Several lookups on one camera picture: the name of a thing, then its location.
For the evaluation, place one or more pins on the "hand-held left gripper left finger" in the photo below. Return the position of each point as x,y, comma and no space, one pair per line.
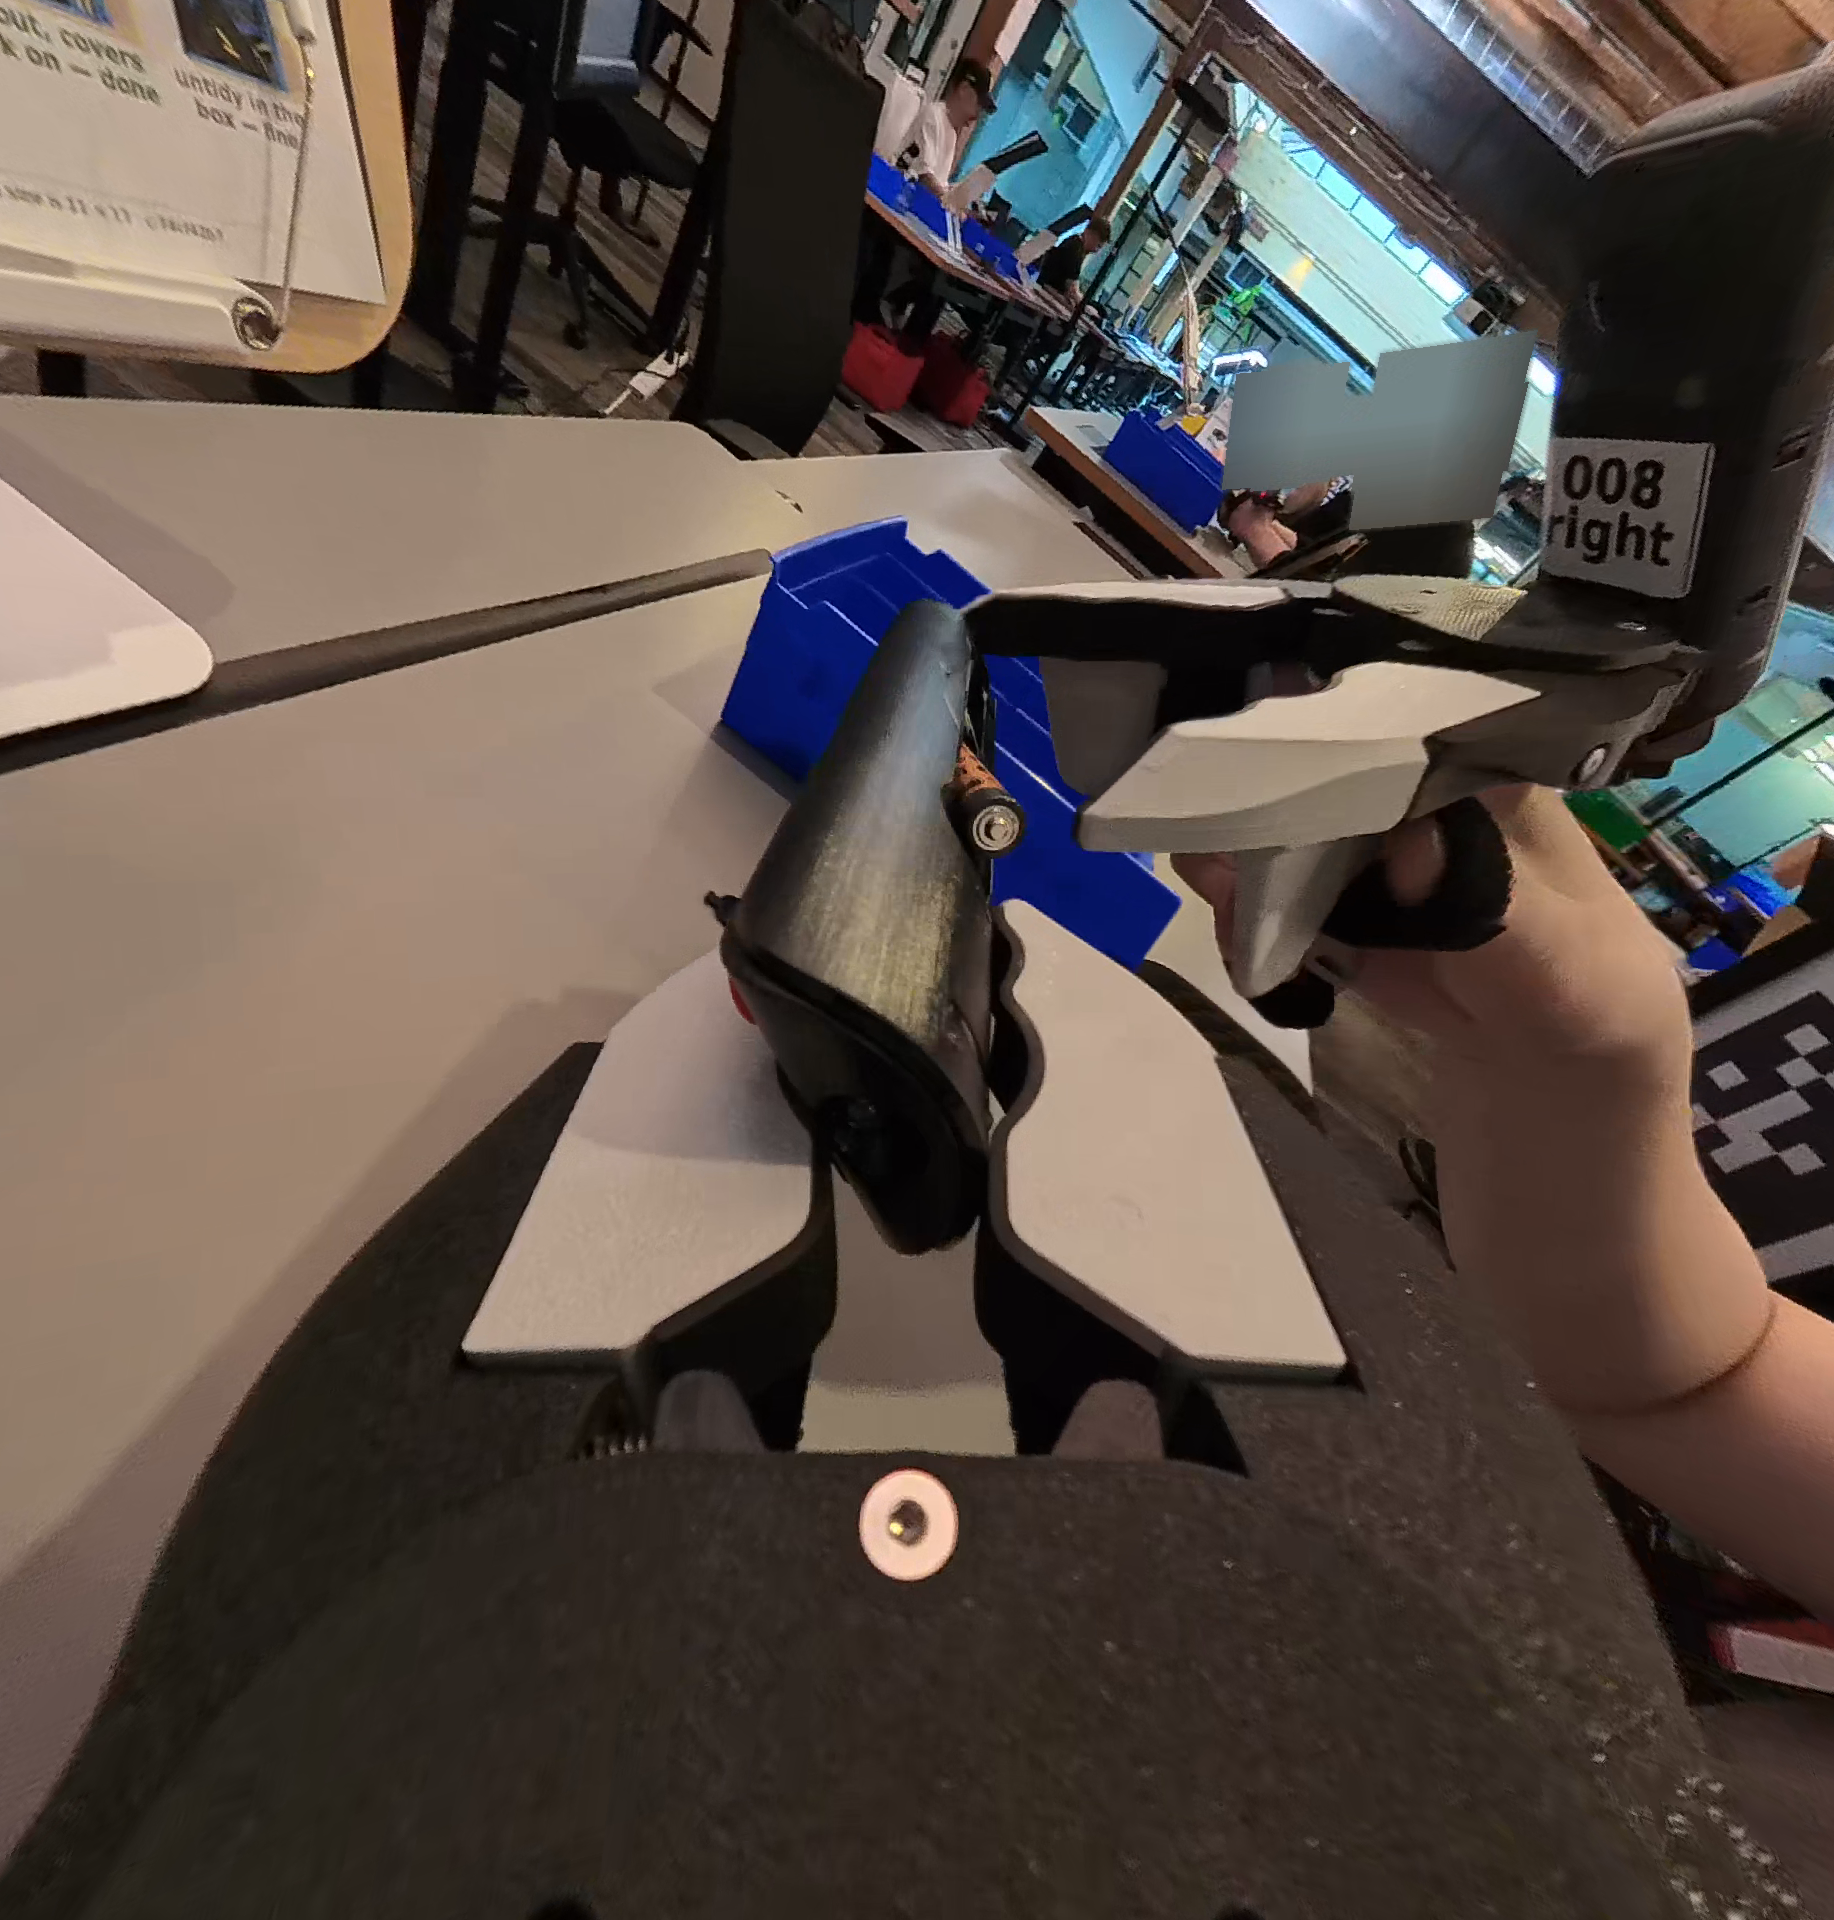
662,1216

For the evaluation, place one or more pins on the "wooden edged desk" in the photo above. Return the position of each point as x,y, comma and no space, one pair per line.
1112,495

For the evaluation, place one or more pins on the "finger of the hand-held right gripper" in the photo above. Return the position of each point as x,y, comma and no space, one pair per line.
1127,599
1277,765

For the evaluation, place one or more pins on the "person's right hand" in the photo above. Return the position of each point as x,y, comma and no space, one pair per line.
1562,1080

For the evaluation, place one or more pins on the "blue plastic bin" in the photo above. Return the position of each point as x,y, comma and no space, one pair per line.
829,644
1166,468

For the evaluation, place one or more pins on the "black office chair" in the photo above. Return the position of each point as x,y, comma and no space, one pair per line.
783,225

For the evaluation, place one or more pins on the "orange aaa battery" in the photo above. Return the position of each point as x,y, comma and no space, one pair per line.
990,817

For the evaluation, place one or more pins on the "black framed marker sign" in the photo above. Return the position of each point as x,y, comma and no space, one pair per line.
1795,1108

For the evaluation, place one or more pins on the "red flat book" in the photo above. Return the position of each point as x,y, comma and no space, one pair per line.
1795,1657

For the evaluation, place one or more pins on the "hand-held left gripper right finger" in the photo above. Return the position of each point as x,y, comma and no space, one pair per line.
1157,1199

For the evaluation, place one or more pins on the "red plastic bin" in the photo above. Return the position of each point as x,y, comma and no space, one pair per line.
955,389
882,368

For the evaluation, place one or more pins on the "black remote control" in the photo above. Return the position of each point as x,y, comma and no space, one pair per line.
859,870

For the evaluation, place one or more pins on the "instruction poster board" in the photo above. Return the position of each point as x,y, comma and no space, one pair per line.
138,151

